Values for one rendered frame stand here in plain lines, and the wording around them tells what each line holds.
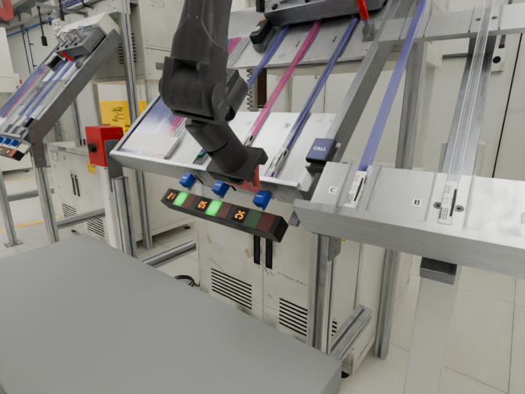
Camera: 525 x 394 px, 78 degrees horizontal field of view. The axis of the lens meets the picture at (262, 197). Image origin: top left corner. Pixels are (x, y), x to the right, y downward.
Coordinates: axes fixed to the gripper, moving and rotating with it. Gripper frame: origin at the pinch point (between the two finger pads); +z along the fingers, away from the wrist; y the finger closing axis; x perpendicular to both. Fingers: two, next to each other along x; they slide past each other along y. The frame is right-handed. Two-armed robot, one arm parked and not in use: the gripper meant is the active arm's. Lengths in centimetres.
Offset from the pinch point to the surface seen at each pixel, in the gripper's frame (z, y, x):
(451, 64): 109, 4, -170
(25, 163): 108, 458, -18
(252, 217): 2.1, -1.1, 5.3
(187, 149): 1.5, 28.1, -7.5
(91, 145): 9, 95, -8
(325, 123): 1.3, -6.6, -18.8
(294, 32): 2, 18, -53
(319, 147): -3.4, -11.1, -8.9
